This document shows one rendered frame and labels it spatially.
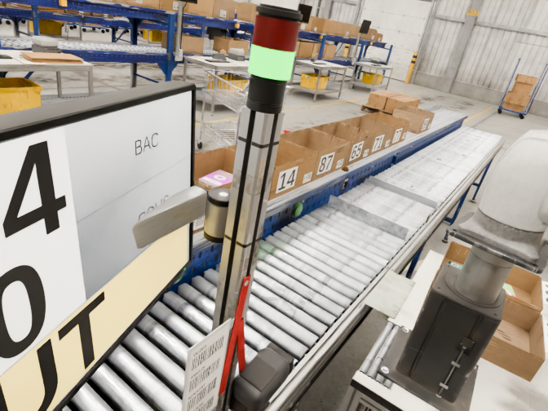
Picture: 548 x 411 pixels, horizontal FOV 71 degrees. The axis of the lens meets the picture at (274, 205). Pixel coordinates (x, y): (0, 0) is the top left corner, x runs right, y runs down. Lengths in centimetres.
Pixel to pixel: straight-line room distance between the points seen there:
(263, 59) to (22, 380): 39
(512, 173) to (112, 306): 87
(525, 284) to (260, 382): 154
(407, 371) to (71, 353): 103
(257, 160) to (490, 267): 78
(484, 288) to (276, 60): 87
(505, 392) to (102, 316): 125
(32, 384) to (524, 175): 96
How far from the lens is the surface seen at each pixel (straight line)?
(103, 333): 52
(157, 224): 53
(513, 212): 105
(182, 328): 128
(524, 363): 155
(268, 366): 76
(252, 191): 49
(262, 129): 46
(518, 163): 103
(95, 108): 40
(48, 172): 37
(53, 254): 40
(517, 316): 179
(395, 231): 210
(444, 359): 125
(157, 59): 663
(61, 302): 43
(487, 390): 146
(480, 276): 114
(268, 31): 45
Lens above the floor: 166
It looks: 26 degrees down
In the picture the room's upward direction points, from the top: 11 degrees clockwise
